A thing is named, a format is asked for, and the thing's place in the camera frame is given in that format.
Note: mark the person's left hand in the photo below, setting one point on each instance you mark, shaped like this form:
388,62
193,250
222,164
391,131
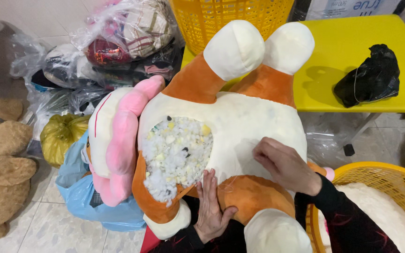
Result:
211,218

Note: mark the person's right hand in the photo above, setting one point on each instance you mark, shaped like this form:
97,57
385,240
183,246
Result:
288,168

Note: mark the person's right fingers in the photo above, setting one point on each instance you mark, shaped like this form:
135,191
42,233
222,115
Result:
263,154

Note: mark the orange and cream plush toy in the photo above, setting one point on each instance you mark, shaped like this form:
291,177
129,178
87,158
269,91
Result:
248,119

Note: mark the thin sewing thread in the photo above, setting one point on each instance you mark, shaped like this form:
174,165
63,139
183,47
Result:
227,188

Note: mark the clear plastic sheet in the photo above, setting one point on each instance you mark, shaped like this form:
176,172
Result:
323,140

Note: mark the shredded foam stuffing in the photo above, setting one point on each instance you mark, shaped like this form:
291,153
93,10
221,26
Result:
176,154

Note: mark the black plastic bag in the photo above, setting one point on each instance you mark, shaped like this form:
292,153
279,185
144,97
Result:
367,77

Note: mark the round yellow plastic basket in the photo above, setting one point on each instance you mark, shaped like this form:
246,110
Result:
392,179

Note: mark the yellow table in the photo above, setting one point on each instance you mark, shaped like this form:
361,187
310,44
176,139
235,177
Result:
346,52

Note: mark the white fluffy plush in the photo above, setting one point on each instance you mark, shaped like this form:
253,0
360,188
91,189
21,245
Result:
381,218

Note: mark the pink and cream plush toy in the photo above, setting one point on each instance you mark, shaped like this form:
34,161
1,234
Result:
125,140

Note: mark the red cloth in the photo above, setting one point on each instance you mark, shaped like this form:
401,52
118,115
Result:
150,243

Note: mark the tall yellow plastic basket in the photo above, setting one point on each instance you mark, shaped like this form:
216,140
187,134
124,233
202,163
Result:
202,21

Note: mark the white printed sack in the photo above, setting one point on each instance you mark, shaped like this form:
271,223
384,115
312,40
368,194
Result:
350,8

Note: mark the heap of clear cloth bags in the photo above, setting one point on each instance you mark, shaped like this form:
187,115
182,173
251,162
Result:
118,45

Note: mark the light blue plastic bag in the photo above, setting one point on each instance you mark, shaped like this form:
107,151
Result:
79,196

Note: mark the olive yellow plastic bag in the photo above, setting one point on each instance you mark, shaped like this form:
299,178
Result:
60,137

